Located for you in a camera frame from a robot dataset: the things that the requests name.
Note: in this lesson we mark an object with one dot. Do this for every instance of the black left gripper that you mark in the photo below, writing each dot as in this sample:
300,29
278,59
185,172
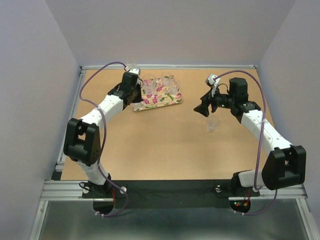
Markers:
138,99

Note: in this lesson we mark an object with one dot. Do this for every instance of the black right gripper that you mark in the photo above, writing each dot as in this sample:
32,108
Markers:
206,99

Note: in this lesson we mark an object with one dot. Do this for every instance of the clear faceted glass tumbler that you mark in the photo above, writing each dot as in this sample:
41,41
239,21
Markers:
167,79

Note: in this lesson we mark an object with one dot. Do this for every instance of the tall clear glass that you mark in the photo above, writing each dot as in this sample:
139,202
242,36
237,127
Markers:
131,61

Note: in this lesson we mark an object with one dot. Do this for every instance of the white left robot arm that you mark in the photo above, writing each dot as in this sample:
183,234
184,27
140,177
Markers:
86,136

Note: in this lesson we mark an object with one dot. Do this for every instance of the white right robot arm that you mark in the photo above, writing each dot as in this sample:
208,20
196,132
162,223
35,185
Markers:
285,165

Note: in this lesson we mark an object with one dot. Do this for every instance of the floral patterned tray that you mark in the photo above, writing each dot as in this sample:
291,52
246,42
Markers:
160,97

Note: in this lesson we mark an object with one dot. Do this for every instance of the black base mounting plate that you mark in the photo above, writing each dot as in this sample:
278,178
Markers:
166,194

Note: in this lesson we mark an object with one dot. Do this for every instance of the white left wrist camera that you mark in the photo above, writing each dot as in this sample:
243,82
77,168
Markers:
133,70

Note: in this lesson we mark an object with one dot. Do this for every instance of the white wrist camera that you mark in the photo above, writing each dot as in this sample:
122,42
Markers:
133,70
213,81

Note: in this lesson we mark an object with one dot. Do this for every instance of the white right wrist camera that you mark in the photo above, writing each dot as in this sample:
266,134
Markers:
213,81

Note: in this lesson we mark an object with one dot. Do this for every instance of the aluminium front frame rail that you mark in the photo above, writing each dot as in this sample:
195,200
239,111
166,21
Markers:
69,190

